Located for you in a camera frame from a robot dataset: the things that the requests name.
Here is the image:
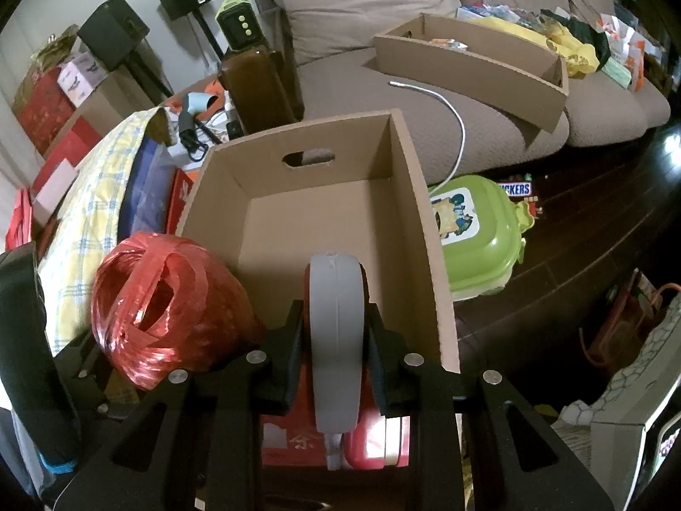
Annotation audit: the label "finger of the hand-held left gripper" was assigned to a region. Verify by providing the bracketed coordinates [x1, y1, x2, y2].
[53, 331, 138, 422]

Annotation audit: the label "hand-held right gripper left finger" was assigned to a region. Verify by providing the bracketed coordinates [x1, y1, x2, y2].
[56, 299, 305, 511]

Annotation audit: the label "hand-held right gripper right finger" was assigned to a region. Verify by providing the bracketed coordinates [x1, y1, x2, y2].
[367, 303, 615, 511]

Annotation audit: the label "red box with white handle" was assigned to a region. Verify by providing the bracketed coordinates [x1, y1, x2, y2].
[304, 252, 415, 474]

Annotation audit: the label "red raffia ribbon ball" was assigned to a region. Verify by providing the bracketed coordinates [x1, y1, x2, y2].
[90, 231, 268, 391]

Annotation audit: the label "large red ribbon-handled gift bag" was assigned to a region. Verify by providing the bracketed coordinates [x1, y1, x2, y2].
[5, 187, 39, 250]

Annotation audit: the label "large cardboard box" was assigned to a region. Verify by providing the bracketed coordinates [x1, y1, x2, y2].
[175, 109, 463, 511]

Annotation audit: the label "pink box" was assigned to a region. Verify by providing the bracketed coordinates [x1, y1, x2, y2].
[31, 158, 80, 215]

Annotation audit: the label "green plastic case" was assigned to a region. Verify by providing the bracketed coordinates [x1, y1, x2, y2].
[428, 175, 535, 302]

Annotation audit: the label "yellow plaid tablecloth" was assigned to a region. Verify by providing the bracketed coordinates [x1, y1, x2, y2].
[37, 108, 177, 359]

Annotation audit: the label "blue plastic bag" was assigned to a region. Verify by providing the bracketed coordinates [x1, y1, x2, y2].
[118, 138, 180, 249]

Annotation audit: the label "red carton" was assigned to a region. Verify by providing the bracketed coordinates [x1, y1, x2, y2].
[166, 169, 206, 238]

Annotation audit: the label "brown candy bag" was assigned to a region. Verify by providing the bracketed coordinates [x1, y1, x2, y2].
[497, 173, 544, 220]

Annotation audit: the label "white crackle patterned box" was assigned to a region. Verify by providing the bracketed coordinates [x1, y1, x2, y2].
[550, 309, 681, 511]

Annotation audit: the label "red gold printed gift box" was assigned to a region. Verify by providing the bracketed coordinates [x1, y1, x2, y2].
[16, 66, 76, 156]

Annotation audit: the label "brown cardboard carton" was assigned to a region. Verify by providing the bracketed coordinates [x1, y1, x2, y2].
[45, 72, 156, 161]

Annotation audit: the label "light blue hair dryer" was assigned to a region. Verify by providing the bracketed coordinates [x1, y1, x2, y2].
[178, 92, 222, 148]

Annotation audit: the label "dark wooden side table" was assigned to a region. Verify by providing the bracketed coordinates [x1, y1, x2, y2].
[218, 48, 305, 135]

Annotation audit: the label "white pink tissue pack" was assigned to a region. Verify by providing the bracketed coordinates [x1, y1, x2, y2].
[56, 52, 105, 109]

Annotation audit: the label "brown sofa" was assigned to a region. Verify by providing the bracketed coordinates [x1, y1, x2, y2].
[242, 0, 672, 185]

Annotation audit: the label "black speaker stand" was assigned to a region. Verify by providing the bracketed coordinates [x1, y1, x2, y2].
[122, 50, 177, 100]
[189, 8, 225, 63]

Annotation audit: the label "shallow cardboard tray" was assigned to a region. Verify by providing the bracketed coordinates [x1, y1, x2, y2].
[372, 13, 571, 135]

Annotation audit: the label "gold paper bag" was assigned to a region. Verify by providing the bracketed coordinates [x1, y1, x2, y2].
[13, 24, 82, 114]

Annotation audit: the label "green black portable device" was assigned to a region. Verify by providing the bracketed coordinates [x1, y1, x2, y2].
[215, 0, 262, 55]

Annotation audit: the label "yellow cloth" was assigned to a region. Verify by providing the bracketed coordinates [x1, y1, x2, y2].
[481, 16, 600, 78]

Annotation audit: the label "pile of colourful packets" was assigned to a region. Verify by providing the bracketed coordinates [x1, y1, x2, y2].
[458, 4, 539, 29]

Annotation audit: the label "light green packet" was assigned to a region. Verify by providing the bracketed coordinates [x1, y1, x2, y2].
[598, 58, 635, 89]

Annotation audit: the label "black cloth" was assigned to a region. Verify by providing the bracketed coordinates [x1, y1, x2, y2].
[540, 8, 614, 73]

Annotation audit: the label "orange white paper bag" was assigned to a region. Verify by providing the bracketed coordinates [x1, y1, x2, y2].
[598, 11, 648, 92]

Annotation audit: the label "brown bag orange handles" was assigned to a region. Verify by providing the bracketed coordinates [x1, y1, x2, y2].
[579, 269, 681, 371]

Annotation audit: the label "white cable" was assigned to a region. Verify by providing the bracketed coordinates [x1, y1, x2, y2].
[388, 80, 469, 193]

